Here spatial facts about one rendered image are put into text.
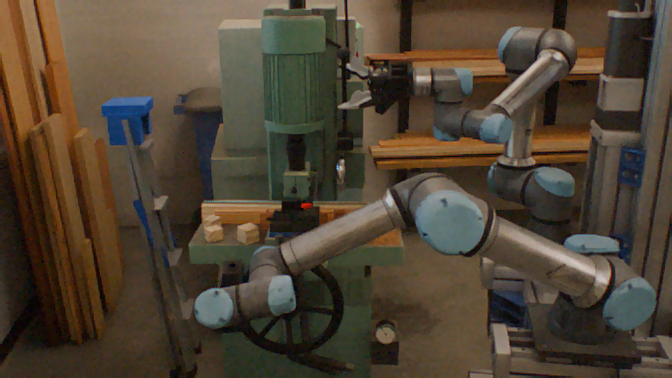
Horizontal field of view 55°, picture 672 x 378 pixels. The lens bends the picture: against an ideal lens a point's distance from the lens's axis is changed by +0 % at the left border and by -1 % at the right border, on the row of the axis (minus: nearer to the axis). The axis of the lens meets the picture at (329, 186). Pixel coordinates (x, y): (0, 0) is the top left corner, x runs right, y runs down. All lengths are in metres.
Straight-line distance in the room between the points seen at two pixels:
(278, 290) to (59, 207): 1.88
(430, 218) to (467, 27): 3.16
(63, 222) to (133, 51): 1.47
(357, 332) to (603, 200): 0.77
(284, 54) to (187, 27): 2.41
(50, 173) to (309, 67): 1.53
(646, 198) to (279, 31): 1.00
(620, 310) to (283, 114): 0.96
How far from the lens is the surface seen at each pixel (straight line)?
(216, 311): 1.28
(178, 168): 4.30
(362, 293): 1.86
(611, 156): 1.71
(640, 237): 1.74
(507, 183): 2.06
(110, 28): 4.20
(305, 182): 1.85
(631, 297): 1.42
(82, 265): 3.15
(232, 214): 1.96
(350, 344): 1.94
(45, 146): 2.94
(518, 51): 1.98
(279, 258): 1.39
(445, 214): 1.21
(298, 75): 1.75
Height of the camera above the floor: 1.63
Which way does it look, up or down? 19 degrees down
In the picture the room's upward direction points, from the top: straight up
